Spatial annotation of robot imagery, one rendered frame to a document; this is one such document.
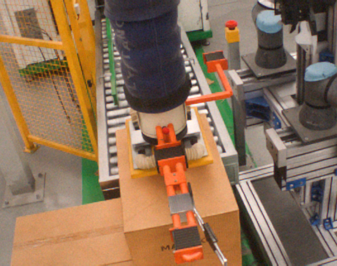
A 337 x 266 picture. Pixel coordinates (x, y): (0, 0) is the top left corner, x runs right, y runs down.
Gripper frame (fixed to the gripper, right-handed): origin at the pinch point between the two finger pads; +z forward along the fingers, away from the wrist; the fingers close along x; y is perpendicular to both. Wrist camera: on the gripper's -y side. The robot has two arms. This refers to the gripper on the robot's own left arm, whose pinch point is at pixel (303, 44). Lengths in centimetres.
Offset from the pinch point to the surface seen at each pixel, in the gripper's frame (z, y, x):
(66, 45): 51, 77, -146
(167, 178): 32, 44, 4
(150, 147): 44, 46, -27
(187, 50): 93, 0, -186
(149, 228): 58, 53, -2
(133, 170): 45, 54, -18
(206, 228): 31, 39, 28
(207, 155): 45, 28, -16
